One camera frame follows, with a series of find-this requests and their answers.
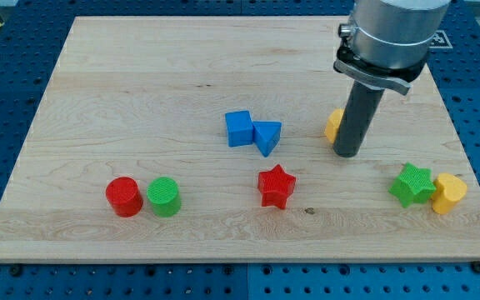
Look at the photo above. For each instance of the yellow hexagon block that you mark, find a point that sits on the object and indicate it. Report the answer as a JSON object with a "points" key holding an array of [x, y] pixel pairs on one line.
{"points": [[333, 124]]}

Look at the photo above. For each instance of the green cylinder block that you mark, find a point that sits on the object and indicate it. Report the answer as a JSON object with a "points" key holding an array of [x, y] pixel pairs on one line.
{"points": [[164, 196]]}

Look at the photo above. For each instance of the green star block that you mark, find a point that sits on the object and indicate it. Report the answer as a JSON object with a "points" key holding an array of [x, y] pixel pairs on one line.
{"points": [[412, 185]]}

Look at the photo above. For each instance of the red star block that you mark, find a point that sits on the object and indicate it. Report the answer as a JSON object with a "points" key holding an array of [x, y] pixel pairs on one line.
{"points": [[276, 187]]}

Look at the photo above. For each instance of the blue triangle block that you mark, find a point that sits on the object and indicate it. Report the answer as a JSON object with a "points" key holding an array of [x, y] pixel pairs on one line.
{"points": [[266, 135]]}

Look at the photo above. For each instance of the white fiducial marker tag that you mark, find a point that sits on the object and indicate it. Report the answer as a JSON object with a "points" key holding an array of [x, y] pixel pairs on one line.
{"points": [[440, 40]]}

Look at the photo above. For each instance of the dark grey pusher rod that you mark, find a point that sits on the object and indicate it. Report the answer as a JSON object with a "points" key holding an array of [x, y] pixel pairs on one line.
{"points": [[361, 106]]}

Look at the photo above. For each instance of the blue cube block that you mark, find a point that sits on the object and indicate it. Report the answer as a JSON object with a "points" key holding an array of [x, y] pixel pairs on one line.
{"points": [[239, 128]]}

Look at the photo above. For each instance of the light wooden board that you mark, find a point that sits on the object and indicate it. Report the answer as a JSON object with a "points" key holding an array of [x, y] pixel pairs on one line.
{"points": [[146, 97]]}

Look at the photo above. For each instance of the red cylinder block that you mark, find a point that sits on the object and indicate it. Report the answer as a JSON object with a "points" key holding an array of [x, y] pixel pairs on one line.
{"points": [[124, 197]]}

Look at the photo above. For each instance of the yellow heart block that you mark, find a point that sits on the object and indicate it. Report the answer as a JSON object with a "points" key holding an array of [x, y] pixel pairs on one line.
{"points": [[450, 190]]}

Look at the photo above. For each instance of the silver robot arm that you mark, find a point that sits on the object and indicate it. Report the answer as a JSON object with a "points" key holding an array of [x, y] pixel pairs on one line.
{"points": [[384, 45]]}

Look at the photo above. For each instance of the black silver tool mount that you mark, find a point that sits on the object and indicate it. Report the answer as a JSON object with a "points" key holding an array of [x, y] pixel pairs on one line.
{"points": [[398, 80]]}

